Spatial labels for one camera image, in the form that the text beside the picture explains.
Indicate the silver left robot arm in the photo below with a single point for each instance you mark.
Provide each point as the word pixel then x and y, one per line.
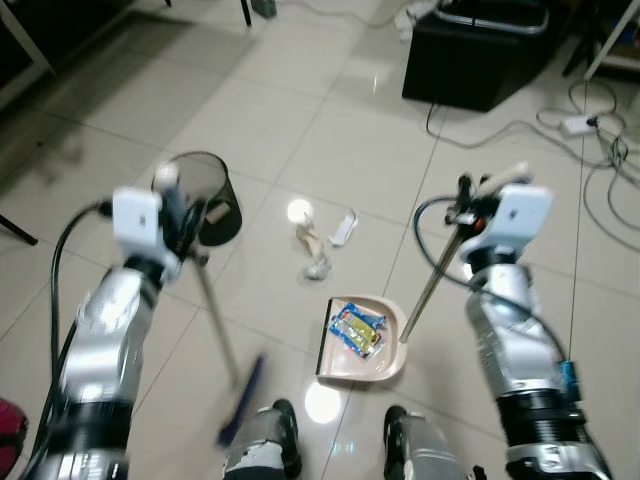
pixel 100 340

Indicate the broom with blue bristles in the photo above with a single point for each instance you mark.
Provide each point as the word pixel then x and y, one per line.
pixel 215 320

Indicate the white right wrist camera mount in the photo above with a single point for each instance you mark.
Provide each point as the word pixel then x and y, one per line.
pixel 520 215

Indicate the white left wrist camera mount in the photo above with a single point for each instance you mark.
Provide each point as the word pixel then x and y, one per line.
pixel 137 215

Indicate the blue yellow snack wrapper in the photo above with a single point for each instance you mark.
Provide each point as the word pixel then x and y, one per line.
pixel 357 328

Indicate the white table leg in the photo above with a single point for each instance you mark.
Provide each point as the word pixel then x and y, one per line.
pixel 610 40

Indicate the black mesh waste basket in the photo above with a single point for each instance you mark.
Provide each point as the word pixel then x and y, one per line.
pixel 222 215

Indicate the white power strip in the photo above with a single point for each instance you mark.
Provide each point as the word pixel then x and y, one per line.
pixel 578 125

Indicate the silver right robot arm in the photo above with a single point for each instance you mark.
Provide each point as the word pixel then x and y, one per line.
pixel 520 340

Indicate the crumpled clear plastic scrap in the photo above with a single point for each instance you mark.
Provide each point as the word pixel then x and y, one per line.
pixel 318 267

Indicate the red cloth object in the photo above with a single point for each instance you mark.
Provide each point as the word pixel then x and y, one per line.
pixel 10 435

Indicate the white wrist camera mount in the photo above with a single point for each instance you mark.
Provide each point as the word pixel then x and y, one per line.
pixel 520 215
pixel 137 215

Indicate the small white plastic packet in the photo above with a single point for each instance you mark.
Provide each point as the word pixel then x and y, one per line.
pixel 343 228

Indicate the robot right leg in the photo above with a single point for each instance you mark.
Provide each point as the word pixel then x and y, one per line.
pixel 425 450

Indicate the black box cabinet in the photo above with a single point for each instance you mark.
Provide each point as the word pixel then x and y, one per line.
pixel 480 60

